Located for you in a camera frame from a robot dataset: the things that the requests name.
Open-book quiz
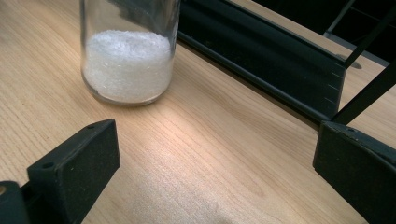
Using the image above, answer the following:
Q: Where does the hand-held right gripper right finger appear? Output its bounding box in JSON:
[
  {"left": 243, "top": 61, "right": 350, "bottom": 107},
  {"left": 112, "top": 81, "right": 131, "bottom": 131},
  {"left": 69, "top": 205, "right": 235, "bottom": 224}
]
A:
[{"left": 312, "top": 120, "right": 396, "bottom": 224}]

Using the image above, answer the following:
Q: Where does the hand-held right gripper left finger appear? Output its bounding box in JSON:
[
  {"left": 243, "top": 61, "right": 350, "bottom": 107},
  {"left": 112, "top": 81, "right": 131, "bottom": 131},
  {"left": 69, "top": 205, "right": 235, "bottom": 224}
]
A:
[{"left": 20, "top": 119, "right": 121, "bottom": 224}]

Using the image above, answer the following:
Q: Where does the glass jar with white granules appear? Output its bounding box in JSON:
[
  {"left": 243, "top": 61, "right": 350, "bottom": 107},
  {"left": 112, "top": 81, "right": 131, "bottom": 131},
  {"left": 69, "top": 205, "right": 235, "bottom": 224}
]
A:
[{"left": 78, "top": 0, "right": 181, "bottom": 106}]

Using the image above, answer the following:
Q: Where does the black two-tier metal rack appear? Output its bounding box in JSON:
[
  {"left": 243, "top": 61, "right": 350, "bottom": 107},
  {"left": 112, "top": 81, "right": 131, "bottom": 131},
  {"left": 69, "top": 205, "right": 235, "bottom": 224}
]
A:
[{"left": 177, "top": 0, "right": 396, "bottom": 126}]

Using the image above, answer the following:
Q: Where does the grey metal stand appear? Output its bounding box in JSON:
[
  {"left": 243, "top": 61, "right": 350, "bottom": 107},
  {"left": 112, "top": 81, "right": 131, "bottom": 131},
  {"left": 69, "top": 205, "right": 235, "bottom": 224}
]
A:
[{"left": 322, "top": 0, "right": 391, "bottom": 68}]

